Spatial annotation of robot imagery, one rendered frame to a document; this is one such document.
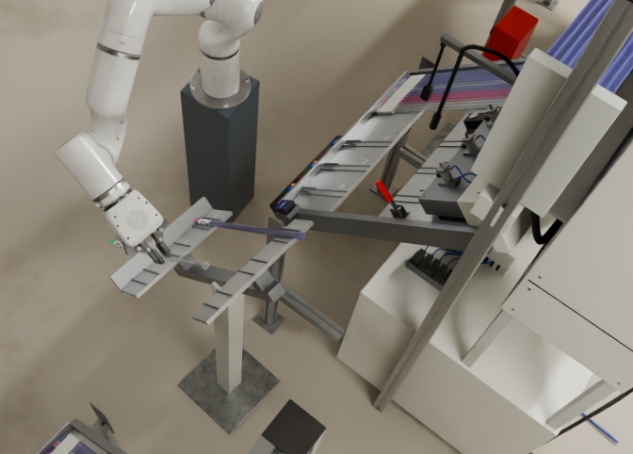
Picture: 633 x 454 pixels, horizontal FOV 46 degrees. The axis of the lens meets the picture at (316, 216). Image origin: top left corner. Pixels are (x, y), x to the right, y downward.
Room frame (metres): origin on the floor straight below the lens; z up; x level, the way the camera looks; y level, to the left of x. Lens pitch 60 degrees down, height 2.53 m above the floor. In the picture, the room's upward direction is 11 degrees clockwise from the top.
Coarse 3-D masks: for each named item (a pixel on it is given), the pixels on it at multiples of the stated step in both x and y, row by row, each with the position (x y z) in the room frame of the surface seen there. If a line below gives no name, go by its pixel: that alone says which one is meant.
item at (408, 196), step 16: (480, 112) 1.31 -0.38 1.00; (464, 128) 1.25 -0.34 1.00; (448, 144) 1.20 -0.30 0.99; (432, 160) 1.14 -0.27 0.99; (448, 160) 1.12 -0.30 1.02; (416, 176) 1.08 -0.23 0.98; (432, 176) 1.07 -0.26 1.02; (400, 192) 1.03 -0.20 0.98; (416, 192) 1.02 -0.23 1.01; (416, 208) 0.95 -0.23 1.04; (464, 224) 0.86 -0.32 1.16
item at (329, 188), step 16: (368, 128) 1.39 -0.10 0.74; (384, 128) 1.36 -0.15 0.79; (400, 128) 1.34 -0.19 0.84; (352, 144) 1.31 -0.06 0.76; (368, 144) 1.30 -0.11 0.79; (384, 144) 1.27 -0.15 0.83; (336, 160) 1.25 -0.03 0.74; (352, 160) 1.23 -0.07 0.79; (368, 160) 1.21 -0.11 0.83; (320, 176) 1.19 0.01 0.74; (336, 176) 1.17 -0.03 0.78; (352, 176) 1.15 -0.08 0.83; (304, 192) 1.12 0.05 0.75; (320, 192) 1.11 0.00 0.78; (336, 192) 1.09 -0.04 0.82; (304, 208) 1.05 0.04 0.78; (320, 208) 1.03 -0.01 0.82
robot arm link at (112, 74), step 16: (96, 48) 0.98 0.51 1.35; (96, 64) 0.95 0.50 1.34; (112, 64) 0.95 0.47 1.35; (128, 64) 0.97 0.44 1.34; (96, 80) 0.93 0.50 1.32; (112, 80) 0.93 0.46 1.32; (128, 80) 0.95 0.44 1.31; (96, 96) 0.90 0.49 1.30; (112, 96) 0.91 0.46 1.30; (128, 96) 0.94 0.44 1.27; (96, 112) 0.89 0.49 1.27; (112, 112) 0.89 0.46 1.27; (96, 128) 0.92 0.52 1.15; (112, 128) 0.93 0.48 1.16; (112, 144) 0.91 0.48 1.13
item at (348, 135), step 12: (408, 72) 1.65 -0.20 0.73; (396, 84) 1.59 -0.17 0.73; (384, 96) 1.53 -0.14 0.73; (372, 108) 1.48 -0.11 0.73; (360, 120) 1.42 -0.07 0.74; (348, 132) 1.37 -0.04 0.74; (336, 144) 1.31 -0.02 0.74; (324, 156) 1.26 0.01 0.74; (312, 168) 1.22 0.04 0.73; (300, 180) 1.17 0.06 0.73; (288, 192) 1.12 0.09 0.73
